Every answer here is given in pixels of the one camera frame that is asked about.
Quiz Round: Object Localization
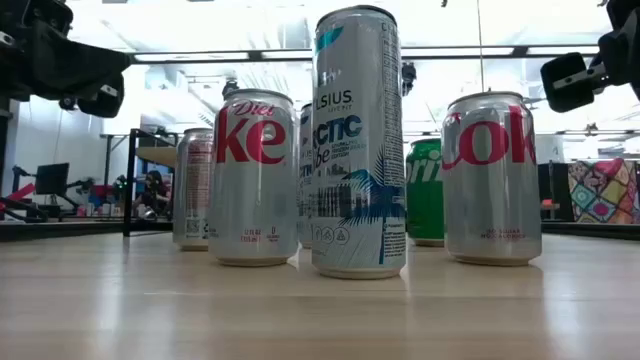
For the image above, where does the black background monitor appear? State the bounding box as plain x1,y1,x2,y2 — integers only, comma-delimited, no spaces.
33,162,71,197

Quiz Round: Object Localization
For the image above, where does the green Sprite can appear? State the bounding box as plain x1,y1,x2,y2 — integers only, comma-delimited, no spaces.
404,138,446,248

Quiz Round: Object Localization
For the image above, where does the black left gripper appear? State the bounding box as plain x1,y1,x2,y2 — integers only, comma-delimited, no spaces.
0,23,133,119

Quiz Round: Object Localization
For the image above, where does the tall silver Celsius can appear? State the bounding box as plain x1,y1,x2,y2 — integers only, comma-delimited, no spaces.
298,102,315,250
309,4,408,280

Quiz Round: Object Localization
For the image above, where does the black background cabinet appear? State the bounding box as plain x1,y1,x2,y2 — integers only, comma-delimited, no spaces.
537,162,575,223

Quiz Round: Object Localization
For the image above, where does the black aluminium table frame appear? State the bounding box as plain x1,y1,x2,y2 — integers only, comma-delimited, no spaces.
0,218,640,242

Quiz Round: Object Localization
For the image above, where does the black overhead frame beam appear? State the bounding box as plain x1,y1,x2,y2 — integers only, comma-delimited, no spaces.
124,44,601,65

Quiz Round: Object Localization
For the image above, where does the silver Diet Coke can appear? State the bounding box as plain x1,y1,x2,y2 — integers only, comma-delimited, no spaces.
172,127,215,252
207,88,301,268
441,90,544,267

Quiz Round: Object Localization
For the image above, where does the wooden shelf with black frame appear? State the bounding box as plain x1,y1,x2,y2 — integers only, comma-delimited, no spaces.
122,127,179,239

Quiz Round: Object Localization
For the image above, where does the colourful patchwork cloth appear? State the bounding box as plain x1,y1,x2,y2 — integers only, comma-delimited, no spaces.
567,158,640,225

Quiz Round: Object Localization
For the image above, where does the red and black background robot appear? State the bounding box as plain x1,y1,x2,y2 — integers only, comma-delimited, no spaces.
0,164,51,224

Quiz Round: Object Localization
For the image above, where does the white cylindrical column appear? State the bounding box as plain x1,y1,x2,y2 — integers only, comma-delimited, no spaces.
534,134,566,164

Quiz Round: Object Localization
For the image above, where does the thin hanging cord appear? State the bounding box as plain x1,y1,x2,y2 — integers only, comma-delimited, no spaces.
476,0,485,95

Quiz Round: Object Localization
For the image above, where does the person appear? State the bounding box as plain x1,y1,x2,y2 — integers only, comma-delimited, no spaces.
133,169,174,221

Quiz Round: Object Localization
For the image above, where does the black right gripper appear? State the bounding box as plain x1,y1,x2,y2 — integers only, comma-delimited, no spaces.
539,0,640,114

